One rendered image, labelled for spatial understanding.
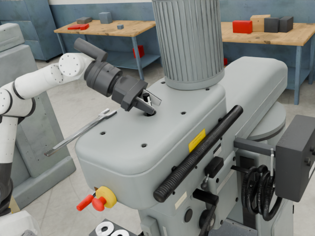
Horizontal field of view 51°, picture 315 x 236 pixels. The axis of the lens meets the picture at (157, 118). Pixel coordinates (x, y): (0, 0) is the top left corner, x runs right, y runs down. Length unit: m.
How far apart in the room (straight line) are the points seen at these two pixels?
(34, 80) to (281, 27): 4.04
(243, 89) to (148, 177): 0.64
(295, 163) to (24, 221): 0.84
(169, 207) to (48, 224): 2.74
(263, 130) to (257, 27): 3.53
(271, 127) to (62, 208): 2.70
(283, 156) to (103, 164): 0.54
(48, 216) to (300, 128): 2.97
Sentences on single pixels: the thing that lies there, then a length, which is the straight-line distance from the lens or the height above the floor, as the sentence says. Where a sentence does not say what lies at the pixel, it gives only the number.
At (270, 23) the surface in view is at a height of 1.00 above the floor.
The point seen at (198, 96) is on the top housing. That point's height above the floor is 1.89.
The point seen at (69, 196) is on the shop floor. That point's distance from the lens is 3.80.
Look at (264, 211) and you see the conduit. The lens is 1.22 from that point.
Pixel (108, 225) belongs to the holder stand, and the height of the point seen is 1.14.
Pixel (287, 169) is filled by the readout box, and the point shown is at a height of 1.64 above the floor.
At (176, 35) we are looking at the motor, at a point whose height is 2.07.
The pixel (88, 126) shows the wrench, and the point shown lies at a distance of 0.95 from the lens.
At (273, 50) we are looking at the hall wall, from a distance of 5.44.
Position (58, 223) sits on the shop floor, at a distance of 3.57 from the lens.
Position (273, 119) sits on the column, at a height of 1.56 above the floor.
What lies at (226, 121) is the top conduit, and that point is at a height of 1.80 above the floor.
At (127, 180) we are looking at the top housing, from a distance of 0.80.
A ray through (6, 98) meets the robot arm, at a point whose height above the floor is 1.99.
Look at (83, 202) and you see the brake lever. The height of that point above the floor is 1.71.
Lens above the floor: 2.34
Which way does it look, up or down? 30 degrees down
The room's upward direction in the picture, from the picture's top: 11 degrees counter-clockwise
